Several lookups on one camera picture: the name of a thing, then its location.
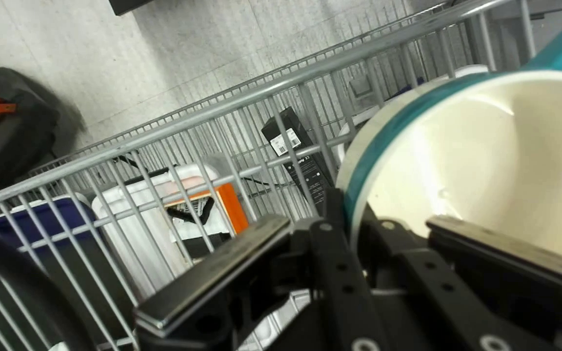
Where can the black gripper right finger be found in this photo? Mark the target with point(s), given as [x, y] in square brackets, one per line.
[522, 259]

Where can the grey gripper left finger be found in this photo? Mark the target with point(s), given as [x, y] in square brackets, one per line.
[215, 273]

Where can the teal and white bowl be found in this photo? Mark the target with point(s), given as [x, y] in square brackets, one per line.
[489, 161]

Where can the white box with orange side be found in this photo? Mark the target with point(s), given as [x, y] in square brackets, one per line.
[157, 220]

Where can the black device with label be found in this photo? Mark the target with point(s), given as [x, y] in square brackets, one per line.
[297, 156]

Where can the blue box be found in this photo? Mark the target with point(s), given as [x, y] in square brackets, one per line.
[48, 216]

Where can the grey bag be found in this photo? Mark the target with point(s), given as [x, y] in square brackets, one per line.
[20, 128]

